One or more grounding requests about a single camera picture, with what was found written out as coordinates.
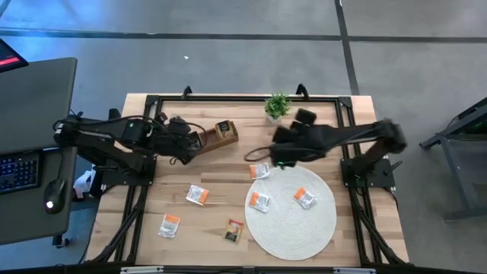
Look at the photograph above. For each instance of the black frame clamp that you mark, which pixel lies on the black frame clamp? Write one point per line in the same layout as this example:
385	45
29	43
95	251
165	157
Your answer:
301	90
186	91

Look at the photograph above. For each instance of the black monitor with red stripe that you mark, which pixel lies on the black monitor with red stripe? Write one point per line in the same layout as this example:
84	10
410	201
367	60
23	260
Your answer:
9	57

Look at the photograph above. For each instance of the black computer mouse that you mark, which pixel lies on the black computer mouse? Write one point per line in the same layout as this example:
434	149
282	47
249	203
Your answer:
54	196

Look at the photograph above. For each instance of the white round woven placemat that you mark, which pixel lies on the white round woven placemat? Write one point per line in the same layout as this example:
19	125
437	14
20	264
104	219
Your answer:
293	236

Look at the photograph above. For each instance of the white orange tea packet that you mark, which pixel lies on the white orange tea packet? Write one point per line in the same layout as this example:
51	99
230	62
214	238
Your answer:
197	195
260	201
169	226
304	198
259	171

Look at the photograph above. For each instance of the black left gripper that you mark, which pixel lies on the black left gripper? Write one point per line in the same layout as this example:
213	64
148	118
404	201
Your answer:
179	146

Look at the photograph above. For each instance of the black backlit keyboard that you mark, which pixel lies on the black backlit keyboard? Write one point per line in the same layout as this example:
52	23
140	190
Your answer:
19	173

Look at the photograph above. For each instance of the black aluminium table frame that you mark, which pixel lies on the black aluminium table frame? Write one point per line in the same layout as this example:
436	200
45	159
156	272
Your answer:
228	98

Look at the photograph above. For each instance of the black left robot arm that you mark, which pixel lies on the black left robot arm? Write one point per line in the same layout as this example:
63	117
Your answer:
99	133

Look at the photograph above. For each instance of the black upright post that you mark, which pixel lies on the black upright post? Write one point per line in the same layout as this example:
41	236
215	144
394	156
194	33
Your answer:
114	114

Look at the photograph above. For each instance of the grey metal table stand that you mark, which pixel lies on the grey metal table stand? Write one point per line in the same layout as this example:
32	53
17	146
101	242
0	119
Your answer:
456	177

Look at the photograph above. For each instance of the white frame bracket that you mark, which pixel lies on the white frame bracket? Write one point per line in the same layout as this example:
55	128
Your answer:
354	271
141	269

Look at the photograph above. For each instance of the grey office desk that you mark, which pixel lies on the grey office desk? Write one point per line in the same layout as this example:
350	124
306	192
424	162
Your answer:
34	99

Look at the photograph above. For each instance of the green plant in white pot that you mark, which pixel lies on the green plant in white pot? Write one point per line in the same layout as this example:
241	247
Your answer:
277	106

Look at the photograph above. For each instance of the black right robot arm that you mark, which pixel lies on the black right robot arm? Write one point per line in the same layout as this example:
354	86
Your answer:
380	152

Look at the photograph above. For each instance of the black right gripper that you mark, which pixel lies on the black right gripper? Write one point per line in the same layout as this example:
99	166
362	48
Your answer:
304	146

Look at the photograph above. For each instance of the brown wooden organizer box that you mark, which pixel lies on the brown wooden organizer box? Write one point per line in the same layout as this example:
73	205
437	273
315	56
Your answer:
222	145

